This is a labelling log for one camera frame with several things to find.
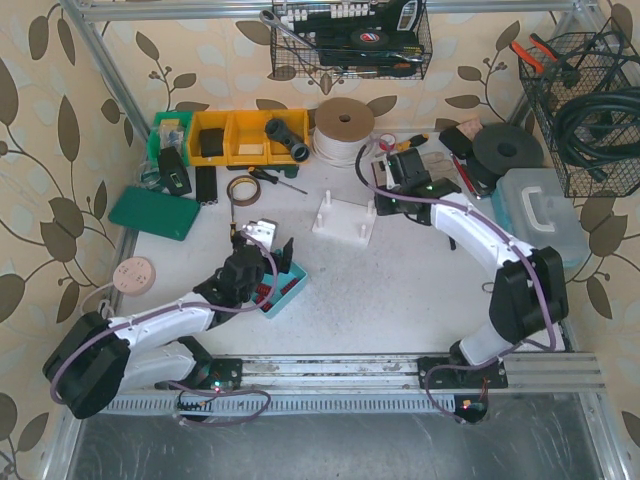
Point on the green flat case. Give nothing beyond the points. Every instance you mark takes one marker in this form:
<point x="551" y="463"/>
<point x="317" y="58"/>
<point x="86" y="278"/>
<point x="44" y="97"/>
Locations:
<point x="155" y="213"/>

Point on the small orange-black screwdriver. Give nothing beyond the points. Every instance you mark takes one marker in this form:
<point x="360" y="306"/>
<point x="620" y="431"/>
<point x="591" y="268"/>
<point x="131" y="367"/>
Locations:
<point x="233" y="224"/>

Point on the black aluminium profile block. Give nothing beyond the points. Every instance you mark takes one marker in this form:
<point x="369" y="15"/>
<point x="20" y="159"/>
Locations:
<point x="206" y="185"/>

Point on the yellow storage bins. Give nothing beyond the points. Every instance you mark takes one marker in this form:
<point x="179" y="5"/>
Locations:
<point x="245" y="140"/>

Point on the grey plastic pipe fitting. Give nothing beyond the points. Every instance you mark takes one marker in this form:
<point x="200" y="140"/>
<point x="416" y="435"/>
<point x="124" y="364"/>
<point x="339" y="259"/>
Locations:
<point x="277" y="130"/>

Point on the green storage bin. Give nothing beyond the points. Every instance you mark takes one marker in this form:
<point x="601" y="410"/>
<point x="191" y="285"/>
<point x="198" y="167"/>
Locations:
<point x="169" y="129"/>

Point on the right wire basket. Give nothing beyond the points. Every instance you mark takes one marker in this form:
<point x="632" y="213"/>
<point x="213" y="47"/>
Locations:
<point x="588" y="112"/>

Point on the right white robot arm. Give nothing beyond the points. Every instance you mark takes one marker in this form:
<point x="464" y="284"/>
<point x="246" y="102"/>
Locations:
<point x="529" y="293"/>

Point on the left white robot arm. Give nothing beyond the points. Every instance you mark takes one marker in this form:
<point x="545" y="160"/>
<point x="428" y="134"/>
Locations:
<point x="100" y="358"/>

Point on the black meter device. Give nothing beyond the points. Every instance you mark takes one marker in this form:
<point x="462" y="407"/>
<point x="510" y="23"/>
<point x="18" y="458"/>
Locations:
<point x="173" y="173"/>

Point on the orange-handled pliers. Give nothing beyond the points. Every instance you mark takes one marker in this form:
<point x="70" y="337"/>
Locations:
<point x="528" y="55"/>

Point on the teal spring tray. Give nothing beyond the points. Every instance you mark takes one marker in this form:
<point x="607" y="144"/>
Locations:
<point x="278" y="302"/>

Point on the teal clear storage box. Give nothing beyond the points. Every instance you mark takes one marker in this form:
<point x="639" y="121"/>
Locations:
<point x="530" y="204"/>

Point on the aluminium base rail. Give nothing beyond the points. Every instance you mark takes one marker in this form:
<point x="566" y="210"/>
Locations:
<point x="280" y="385"/>

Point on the white four-peg base plate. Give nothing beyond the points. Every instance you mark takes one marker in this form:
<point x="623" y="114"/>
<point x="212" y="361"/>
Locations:
<point x="345" y="221"/>

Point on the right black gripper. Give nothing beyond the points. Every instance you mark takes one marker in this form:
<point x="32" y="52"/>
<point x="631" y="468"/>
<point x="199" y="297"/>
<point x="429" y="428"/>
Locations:
<point x="400" y="163"/>

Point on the yellow-black bit driver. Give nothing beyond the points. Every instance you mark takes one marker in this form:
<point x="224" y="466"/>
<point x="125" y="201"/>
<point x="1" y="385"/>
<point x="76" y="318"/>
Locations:
<point x="413" y="142"/>

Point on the black-yellow flathead screwdriver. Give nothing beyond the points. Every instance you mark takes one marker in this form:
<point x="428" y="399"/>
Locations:
<point x="261" y="174"/>

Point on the wire basket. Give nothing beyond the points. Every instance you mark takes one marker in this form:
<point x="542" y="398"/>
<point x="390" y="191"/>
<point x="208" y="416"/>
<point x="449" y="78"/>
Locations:
<point x="333" y="41"/>
<point x="588" y="112"/>

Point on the black disc spool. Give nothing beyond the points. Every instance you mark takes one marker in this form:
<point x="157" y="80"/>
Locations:
<point x="498" y="148"/>

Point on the black case with sponge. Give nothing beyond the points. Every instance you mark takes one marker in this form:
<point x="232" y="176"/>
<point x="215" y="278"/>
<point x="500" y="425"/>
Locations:
<point x="459" y="139"/>

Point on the brown packing tape roll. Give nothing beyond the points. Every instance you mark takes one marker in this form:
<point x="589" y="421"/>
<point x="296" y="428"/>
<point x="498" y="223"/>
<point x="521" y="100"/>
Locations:
<point x="243" y="190"/>

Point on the small red spring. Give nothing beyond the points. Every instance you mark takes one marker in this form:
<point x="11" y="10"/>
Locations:
<point x="290" y="287"/>

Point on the top wire basket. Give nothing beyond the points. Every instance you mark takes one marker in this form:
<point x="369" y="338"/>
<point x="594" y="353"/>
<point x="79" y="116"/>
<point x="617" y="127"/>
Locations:
<point x="333" y="41"/>

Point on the black block in bin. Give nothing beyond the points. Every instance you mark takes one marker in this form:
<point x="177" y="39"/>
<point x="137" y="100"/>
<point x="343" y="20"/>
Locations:
<point x="212" y="142"/>

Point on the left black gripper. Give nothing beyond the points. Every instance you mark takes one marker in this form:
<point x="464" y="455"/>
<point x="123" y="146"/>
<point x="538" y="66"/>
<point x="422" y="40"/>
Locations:
<point x="265" y="250"/>

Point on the red white tape roll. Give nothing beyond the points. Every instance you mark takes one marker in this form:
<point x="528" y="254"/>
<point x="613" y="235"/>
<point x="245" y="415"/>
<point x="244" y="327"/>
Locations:
<point x="386" y="142"/>

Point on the beige work glove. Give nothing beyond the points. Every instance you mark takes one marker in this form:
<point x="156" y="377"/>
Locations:
<point x="439" y="166"/>

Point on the white cable spool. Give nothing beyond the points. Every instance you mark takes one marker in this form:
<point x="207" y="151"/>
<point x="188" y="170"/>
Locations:
<point x="343" y="127"/>

